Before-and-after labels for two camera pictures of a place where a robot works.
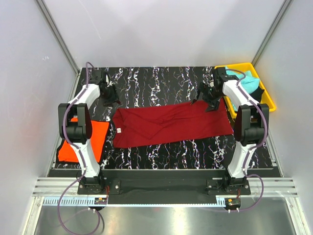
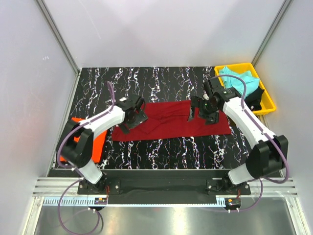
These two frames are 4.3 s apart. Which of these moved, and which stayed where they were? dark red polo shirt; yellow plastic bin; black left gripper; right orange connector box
Moved: black left gripper
Stayed: dark red polo shirt; right orange connector box; yellow plastic bin
